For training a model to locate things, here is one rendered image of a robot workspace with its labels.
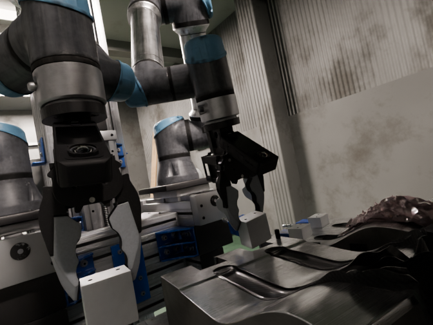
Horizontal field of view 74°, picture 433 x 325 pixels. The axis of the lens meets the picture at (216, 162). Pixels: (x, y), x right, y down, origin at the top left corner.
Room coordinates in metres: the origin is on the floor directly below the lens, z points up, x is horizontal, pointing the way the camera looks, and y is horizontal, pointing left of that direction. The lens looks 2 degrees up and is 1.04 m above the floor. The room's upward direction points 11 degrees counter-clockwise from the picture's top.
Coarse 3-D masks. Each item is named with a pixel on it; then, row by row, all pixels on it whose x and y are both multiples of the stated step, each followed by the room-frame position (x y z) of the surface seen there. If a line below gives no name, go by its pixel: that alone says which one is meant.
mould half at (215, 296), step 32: (224, 256) 0.54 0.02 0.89; (256, 256) 0.50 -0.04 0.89; (320, 256) 0.46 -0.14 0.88; (352, 256) 0.43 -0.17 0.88; (192, 288) 0.42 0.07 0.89; (224, 288) 0.40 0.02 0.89; (320, 288) 0.25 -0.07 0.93; (352, 288) 0.23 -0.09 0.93; (192, 320) 0.39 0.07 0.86; (224, 320) 0.32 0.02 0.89; (256, 320) 0.25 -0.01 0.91; (288, 320) 0.21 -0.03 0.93; (320, 320) 0.20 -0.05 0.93; (352, 320) 0.19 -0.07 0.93; (384, 320) 0.19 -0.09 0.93; (416, 320) 0.20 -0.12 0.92
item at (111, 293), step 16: (112, 272) 0.32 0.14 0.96; (128, 272) 0.31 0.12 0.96; (80, 288) 0.31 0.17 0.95; (96, 288) 0.30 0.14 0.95; (112, 288) 0.30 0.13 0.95; (128, 288) 0.31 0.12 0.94; (96, 304) 0.29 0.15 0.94; (112, 304) 0.30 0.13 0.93; (128, 304) 0.31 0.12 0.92; (96, 320) 0.29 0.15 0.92; (112, 320) 0.30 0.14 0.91; (128, 320) 0.31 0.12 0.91
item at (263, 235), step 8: (240, 216) 0.61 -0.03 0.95; (248, 216) 0.56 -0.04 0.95; (256, 216) 0.55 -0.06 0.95; (264, 216) 0.56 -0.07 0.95; (240, 224) 0.55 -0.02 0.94; (248, 224) 0.54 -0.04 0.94; (256, 224) 0.55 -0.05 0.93; (264, 224) 0.56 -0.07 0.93; (232, 232) 0.60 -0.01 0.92; (240, 232) 0.56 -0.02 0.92; (248, 232) 0.54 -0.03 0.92; (256, 232) 0.55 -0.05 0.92; (264, 232) 0.56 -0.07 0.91; (240, 240) 0.57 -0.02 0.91; (248, 240) 0.55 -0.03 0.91; (256, 240) 0.55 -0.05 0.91; (264, 240) 0.56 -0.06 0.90
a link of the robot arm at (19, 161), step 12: (0, 132) 0.68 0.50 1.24; (12, 132) 0.70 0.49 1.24; (24, 132) 0.75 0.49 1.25; (0, 144) 0.68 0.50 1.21; (12, 144) 0.70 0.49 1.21; (24, 144) 0.73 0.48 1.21; (0, 156) 0.68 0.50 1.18; (12, 156) 0.70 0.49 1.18; (24, 156) 0.73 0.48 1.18; (0, 168) 0.68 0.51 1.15; (12, 168) 0.69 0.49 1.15; (24, 168) 0.72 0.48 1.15
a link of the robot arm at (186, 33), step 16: (160, 0) 0.79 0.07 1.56; (176, 0) 0.80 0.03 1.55; (192, 0) 0.80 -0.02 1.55; (208, 0) 0.81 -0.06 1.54; (176, 16) 0.83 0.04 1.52; (192, 16) 0.82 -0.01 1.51; (208, 16) 0.86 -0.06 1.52; (176, 32) 0.88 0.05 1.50; (192, 32) 0.85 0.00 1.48; (192, 112) 0.98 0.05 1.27; (192, 128) 0.98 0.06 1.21; (208, 144) 1.01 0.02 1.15
